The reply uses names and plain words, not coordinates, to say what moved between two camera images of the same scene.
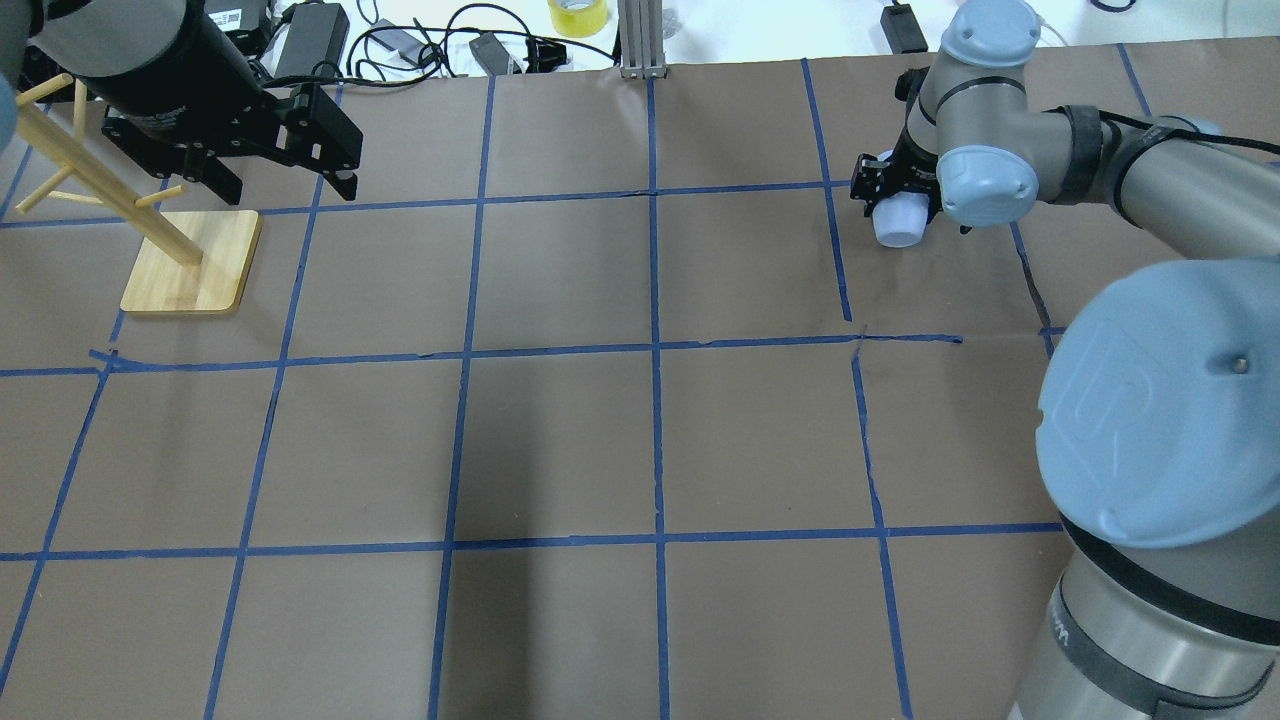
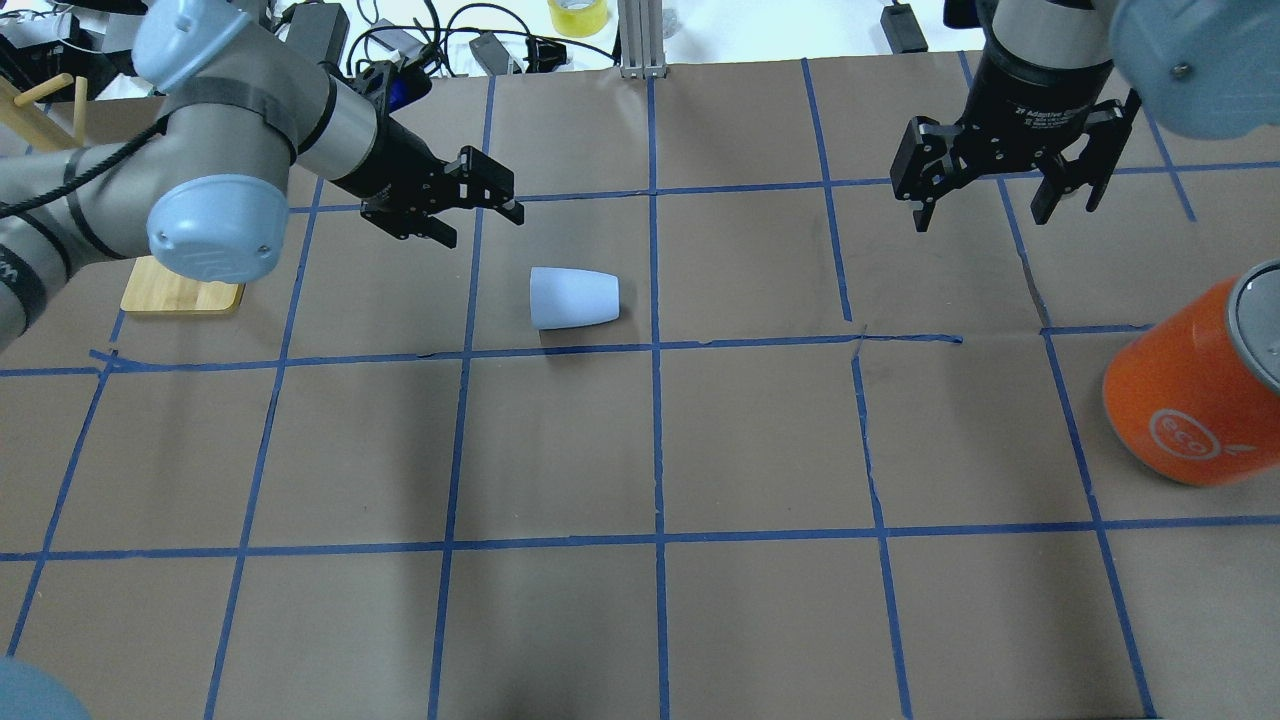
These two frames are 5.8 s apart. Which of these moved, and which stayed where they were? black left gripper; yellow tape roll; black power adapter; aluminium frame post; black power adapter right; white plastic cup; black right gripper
Moved: black left gripper; black right gripper; white plastic cup
Stayed: black power adapter; aluminium frame post; black power adapter right; yellow tape roll
